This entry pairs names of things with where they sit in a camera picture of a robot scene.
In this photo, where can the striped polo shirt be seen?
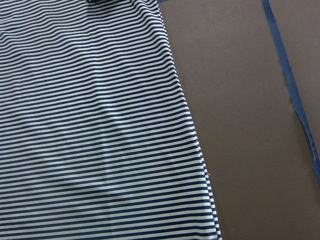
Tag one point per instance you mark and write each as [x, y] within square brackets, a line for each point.
[96, 138]

